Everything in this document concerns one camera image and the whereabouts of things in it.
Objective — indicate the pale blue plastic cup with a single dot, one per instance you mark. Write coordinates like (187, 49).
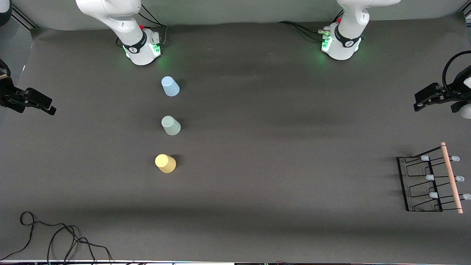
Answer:
(170, 87)

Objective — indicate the yellow plastic cup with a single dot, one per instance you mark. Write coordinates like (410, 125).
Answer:
(165, 163)

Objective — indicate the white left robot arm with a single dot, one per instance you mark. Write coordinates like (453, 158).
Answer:
(349, 22)

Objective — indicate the pale green plastic cup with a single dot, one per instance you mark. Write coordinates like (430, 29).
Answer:
(171, 126)

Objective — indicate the dark grey table mat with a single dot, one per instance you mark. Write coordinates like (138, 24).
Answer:
(257, 202)

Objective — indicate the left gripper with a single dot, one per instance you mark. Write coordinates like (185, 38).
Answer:
(454, 91)

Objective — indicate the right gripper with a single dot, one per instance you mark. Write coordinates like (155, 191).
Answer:
(8, 95)

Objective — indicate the black aluminium frame rail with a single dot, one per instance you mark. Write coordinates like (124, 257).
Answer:
(467, 14)
(24, 17)

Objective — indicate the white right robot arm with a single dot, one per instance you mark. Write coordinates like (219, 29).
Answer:
(121, 22)

